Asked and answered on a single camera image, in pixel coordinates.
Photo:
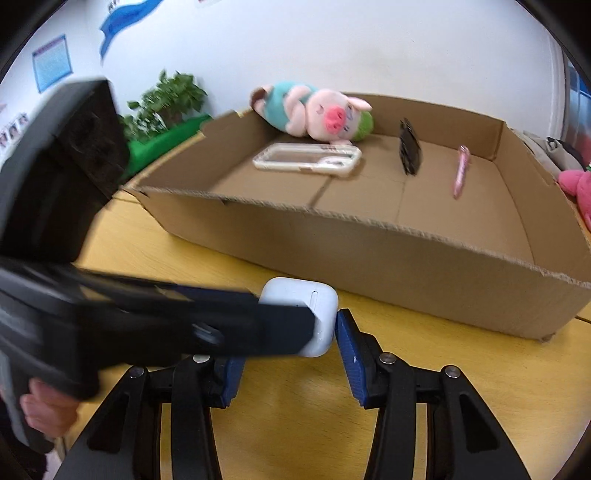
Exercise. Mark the white clear phone case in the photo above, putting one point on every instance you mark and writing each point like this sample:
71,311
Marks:
322,159

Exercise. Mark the pink pig plush toy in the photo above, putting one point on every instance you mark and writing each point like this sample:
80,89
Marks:
324,115

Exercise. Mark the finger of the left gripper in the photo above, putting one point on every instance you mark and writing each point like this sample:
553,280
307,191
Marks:
249,330
197,294

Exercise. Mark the pink plastic wand pen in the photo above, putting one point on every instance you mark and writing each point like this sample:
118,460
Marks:
464,156

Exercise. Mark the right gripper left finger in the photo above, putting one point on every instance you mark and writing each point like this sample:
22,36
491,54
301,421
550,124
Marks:
122,438

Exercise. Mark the magenta bear plush toy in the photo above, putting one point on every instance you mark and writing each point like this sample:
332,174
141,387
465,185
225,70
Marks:
577,184

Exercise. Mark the brown cardboard box tray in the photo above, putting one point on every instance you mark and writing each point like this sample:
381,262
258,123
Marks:
509,255

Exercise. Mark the person left hand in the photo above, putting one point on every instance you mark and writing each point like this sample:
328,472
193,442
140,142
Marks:
47,410

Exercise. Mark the black sunglasses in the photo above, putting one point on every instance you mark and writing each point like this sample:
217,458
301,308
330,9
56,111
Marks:
409,150

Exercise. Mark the green cloth covered stand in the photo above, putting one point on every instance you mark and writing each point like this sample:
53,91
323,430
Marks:
142,154

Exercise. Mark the grey folded cloth bag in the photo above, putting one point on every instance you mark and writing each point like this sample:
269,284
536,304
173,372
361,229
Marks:
554,155

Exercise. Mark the green potted plant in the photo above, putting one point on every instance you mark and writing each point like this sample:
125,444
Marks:
164,106

